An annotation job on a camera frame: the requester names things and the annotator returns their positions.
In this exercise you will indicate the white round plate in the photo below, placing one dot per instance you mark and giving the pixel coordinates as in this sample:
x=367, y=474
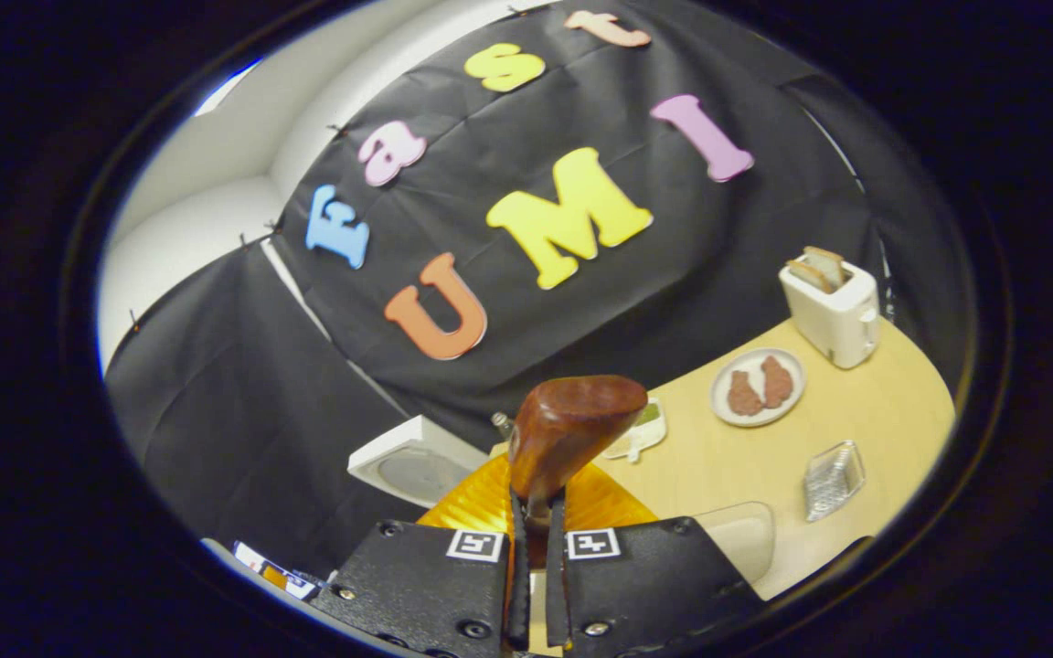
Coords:
x=760, y=420

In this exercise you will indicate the white divided grain tray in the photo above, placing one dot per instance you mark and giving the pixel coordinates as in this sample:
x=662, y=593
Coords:
x=645, y=429

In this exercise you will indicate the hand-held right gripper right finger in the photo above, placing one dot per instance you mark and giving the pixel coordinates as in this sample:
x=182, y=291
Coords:
x=554, y=594

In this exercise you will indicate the clear plastic container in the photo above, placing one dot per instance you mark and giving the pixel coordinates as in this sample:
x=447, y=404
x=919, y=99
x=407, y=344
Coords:
x=746, y=539

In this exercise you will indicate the white toaster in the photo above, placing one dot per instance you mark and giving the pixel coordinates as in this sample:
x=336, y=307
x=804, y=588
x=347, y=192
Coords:
x=837, y=324

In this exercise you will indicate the clear plastic water bottle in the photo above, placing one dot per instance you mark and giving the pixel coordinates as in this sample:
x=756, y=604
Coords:
x=501, y=423

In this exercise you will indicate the brown meat piece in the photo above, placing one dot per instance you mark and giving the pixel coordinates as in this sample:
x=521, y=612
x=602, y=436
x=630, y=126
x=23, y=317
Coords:
x=744, y=395
x=776, y=382

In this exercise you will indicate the toast bread slice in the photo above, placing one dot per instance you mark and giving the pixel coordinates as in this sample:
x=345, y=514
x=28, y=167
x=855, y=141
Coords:
x=810, y=274
x=828, y=263

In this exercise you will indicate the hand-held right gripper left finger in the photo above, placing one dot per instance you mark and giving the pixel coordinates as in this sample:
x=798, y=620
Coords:
x=517, y=594

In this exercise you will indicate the printed cardboard box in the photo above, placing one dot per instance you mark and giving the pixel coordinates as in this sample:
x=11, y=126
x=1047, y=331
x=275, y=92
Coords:
x=275, y=571

